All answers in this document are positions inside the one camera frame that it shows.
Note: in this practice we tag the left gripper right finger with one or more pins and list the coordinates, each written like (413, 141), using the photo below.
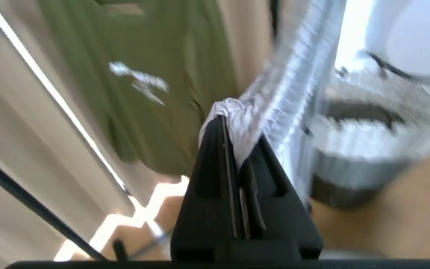
(278, 209)

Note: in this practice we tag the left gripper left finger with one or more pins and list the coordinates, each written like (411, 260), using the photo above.
(207, 194)

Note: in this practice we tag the pale grey shorts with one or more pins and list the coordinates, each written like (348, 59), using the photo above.
(237, 116)

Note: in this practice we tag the white laundry basket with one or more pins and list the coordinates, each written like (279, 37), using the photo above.
(349, 168)

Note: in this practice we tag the black clothes rack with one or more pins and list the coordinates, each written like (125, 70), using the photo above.
(21, 190)

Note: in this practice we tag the green long-sleeved shirt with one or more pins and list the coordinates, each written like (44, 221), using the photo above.
(185, 74)

